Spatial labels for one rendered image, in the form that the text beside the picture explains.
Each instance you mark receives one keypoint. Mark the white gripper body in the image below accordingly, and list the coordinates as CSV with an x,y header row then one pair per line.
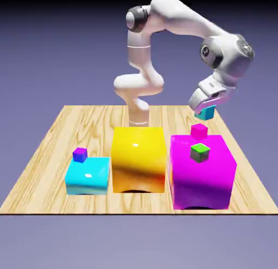
x,y
201,96

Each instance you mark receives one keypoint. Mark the large magenta box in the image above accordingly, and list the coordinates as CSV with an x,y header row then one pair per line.
x,y
202,173

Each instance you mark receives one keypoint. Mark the small teal cube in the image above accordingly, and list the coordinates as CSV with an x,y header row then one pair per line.
x,y
207,113

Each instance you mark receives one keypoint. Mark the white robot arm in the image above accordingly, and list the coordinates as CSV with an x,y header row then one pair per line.
x,y
141,56

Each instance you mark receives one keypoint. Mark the small green cube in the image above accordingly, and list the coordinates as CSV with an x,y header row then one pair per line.
x,y
199,152

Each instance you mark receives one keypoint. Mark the large cyan box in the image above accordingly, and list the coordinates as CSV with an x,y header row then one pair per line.
x,y
88,175

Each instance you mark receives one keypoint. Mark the small purple cube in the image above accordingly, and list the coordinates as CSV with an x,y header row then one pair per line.
x,y
80,154

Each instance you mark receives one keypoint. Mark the large yellow box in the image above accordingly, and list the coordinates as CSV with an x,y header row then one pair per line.
x,y
138,158

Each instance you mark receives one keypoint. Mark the small pink cube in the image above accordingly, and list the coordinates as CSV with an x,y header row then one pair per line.
x,y
199,130

